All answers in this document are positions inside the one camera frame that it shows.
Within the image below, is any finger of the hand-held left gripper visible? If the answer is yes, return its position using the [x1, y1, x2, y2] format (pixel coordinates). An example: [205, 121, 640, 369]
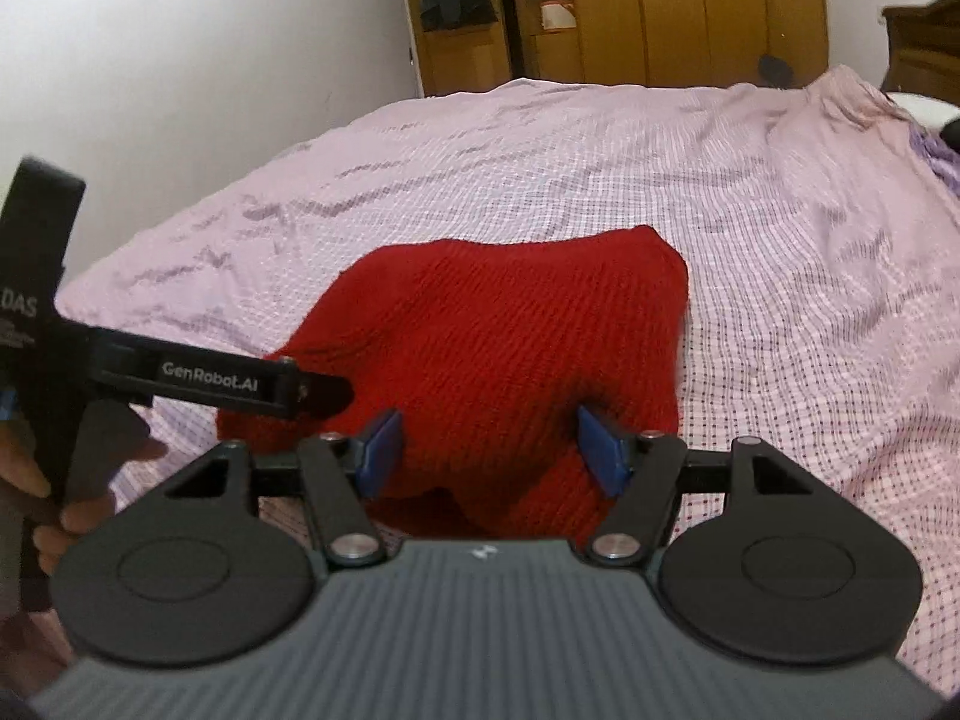
[297, 373, 353, 421]

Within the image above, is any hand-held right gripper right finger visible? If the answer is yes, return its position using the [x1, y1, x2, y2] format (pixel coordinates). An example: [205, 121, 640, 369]
[576, 405, 820, 569]

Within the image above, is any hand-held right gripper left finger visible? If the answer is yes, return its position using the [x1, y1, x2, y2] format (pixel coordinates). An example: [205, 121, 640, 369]
[161, 409, 406, 569]

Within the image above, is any red knitted cardigan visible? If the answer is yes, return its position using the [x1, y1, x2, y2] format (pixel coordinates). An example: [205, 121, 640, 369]
[216, 225, 691, 545]

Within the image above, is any person's left hand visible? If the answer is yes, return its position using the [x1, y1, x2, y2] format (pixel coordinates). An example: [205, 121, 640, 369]
[0, 424, 167, 578]

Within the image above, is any pink checked bed sheet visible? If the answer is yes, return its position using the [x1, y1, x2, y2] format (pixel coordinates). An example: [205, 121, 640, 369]
[56, 64, 960, 680]

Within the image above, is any small black object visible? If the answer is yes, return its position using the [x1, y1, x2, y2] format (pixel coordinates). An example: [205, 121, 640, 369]
[756, 54, 797, 89]

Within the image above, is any purple cloth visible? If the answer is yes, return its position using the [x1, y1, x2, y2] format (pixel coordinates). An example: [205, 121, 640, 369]
[907, 124, 960, 203]

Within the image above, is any wooden wardrobe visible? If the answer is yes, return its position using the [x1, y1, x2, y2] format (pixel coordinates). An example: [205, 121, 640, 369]
[405, 0, 830, 98]

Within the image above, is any white pillow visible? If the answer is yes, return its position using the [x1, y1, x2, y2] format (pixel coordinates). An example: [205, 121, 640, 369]
[889, 90, 960, 132]

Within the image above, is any wooden bed headboard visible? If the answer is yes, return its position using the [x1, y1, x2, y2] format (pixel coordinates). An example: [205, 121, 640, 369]
[881, 0, 960, 102]

